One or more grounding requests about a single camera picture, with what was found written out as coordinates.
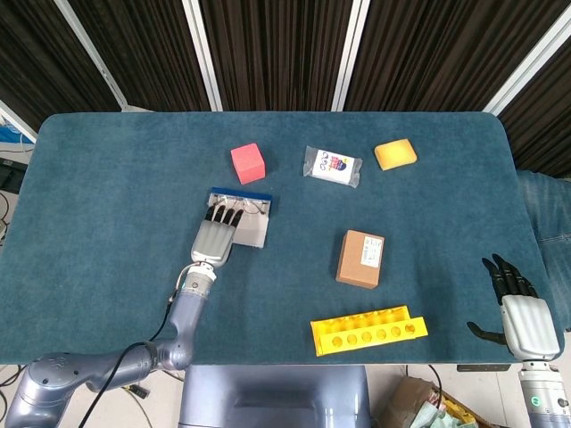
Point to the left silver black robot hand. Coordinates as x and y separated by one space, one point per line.
212 245

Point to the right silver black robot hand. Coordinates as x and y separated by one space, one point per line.
528 325

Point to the blue glasses case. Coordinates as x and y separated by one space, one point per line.
252 232

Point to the metal frame eyeglasses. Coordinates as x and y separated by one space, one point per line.
256 208

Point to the left blue grey robot arm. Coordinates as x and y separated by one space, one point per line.
187 312

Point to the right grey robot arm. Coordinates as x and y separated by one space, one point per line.
544 397

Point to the brown cardboard box with label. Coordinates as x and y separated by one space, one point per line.
354 263

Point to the red foam cube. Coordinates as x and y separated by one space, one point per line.
247 162

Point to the teal felt table cover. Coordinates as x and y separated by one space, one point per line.
111 200

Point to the blue denim fabric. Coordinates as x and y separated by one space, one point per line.
548 209

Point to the white packet in clear wrap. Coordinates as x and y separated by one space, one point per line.
332 166

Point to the blue grey robot torso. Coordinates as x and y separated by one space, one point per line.
267 392

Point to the yellow plastic test tube rack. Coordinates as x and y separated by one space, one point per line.
370 335

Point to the yellow sponge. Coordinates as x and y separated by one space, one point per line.
394 153

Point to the black device on floor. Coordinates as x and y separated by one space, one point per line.
11 176

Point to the white partition frame post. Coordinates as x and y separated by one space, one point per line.
349 53
91 55
526 67
18 120
203 53

